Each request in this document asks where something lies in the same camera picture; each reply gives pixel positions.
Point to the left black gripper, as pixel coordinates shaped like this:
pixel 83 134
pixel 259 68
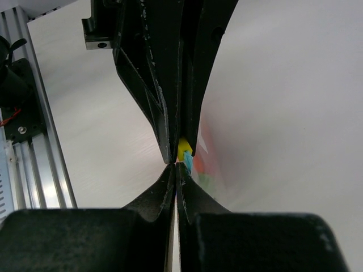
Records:
pixel 148 57

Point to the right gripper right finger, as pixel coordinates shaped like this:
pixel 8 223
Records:
pixel 212 238

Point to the clear zip top bag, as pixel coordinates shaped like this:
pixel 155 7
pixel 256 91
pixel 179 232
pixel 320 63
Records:
pixel 185 155

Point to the right black base bracket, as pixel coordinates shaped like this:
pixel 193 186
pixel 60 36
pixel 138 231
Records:
pixel 22 115

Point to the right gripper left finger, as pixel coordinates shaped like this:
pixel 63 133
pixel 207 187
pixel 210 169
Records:
pixel 132 238

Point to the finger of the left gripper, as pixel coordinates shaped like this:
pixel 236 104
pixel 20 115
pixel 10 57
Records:
pixel 203 26

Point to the aluminium mounting rail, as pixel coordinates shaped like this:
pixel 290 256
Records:
pixel 33 173

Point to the red fake chili pepper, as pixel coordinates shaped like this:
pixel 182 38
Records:
pixel 205 161

